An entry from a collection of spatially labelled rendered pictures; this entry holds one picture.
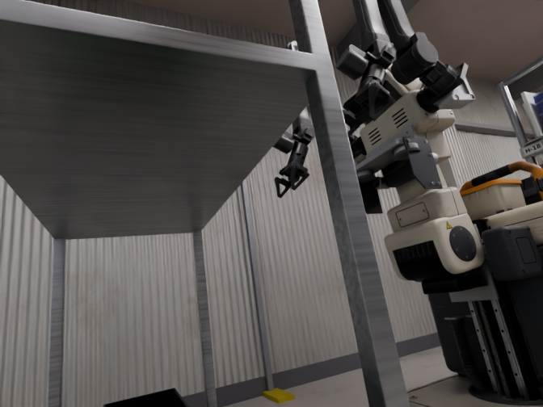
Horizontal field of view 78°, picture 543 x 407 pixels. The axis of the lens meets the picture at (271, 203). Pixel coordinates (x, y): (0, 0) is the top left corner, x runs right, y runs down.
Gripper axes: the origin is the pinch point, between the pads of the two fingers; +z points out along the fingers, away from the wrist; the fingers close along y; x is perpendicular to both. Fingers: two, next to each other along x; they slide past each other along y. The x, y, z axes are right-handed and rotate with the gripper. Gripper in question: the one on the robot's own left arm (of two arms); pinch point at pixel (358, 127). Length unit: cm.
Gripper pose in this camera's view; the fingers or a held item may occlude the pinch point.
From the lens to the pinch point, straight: 83.8
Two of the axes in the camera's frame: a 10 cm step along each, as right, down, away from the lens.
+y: 4.7, -2.8, -8.4
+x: 8.1, 5.0, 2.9
